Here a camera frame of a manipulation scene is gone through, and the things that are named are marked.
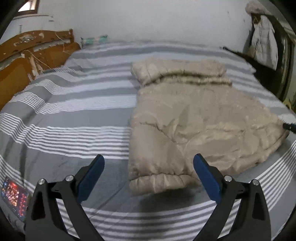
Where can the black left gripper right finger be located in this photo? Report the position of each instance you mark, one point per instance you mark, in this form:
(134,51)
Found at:
(252,221)

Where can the dark wooden wardrobe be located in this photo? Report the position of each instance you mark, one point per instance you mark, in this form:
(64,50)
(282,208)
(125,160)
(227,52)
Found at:
(285,40)

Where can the plastic bag on wardrobe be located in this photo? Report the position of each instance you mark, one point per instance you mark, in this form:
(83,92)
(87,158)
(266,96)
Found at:
(255,7)

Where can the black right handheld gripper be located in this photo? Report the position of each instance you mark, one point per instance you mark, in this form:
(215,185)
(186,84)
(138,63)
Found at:
(289,125)

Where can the white hanging puffer coat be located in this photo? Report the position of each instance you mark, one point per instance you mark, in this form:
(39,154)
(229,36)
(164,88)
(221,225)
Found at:
(264,43)

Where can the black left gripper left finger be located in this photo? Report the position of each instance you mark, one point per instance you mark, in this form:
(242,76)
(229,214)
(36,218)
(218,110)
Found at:
(43,219)

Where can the window with dark frame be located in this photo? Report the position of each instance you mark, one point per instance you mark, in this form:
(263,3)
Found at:
(30,7)

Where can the smartphone with lit screen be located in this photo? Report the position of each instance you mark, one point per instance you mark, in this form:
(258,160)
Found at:
(16,197)

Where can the beige puffer jacket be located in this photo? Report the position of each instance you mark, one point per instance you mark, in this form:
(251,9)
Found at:
(186,108)

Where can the brown wooden headboard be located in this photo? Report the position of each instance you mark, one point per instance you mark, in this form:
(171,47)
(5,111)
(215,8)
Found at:
(26,55)

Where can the teal pink striped pillow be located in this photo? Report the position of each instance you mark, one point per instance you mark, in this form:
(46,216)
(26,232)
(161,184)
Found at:
(94,40)

